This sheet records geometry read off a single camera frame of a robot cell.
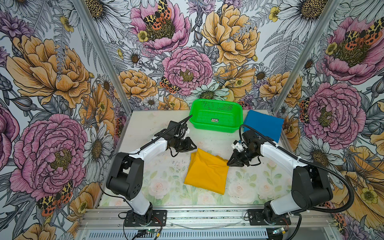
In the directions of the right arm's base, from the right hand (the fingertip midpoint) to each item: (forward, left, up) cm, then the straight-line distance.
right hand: (230, 167), depth 81 cm
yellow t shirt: (+1, +12, -5) cm, 13 cm away
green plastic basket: (+48, +2, -9) cm, 49 cm away
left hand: (+10, +19, +1) cm, 22 cm away
